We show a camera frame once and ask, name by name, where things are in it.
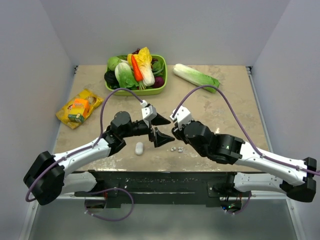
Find green white bok choy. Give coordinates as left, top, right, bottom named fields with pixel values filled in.
left=114, top=62, right=138, bottom=89

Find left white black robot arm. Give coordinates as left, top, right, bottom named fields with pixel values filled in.
left=23, top=108, right=174, bottom=206

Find purple beet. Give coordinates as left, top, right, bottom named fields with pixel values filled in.
left=152, top=76, right=165, bottom=89

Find yellow leaf cabbage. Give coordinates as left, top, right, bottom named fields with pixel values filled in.
left=127, top=47, right=155, bottom=87

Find orange toy carrot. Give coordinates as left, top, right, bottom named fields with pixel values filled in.
left=131, top=55, right=143, bottom=82

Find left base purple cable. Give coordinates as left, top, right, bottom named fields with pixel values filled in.
left=79, top=187, right=134, bottom=222

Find dark green spinach leaves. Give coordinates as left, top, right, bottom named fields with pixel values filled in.
left=151, top=60, right=165, bottom=77

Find orange green small box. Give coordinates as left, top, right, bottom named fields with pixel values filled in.
left=68, top=98, right=90, bottom=123

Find aluminium front rail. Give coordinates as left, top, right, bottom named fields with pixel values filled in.
left=35, top=191, right=108, bottom=205

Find napa cabbage on table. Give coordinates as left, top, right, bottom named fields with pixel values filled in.
left=173, top=63, right=220, bottom=88

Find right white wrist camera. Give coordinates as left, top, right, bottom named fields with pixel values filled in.
left=169, top=106, right=194, bottom=130

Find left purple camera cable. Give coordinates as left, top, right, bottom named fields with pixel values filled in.
left=25, top=87, right=149, bottom=203

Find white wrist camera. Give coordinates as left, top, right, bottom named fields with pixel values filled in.
left=141, top=104, right=157, bottom=128
left=169, top=106, right=194, bottom=130

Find green plastic vegetable tray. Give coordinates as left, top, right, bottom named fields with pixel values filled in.
left=104, top=54, right=168, bottom=97

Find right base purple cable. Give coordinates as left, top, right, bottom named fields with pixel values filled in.
left=224, top=192, right=253, bottom=216

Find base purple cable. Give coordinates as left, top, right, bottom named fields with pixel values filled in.
left=224, top=192, right=253, bottom=216
left=79, top=187, right=134, bottom=222

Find white earbud charging case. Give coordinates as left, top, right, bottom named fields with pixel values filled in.
left=134, top=142, right=144, bottom=156

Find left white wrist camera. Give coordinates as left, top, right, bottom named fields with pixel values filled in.
left=141, top=104, right=157, bottom=128

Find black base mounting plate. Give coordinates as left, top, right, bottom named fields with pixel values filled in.
left=75, top=170, right=250, bottom=208

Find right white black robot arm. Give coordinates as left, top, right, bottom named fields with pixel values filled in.
left=171, top=120, right=317, bottom=203

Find round green vegetable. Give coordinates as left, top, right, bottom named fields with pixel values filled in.
left=107, top=56, right=122, bottom=71

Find dark black vegetable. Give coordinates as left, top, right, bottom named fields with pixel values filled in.
left=104, top=70, right=119, bottom=87

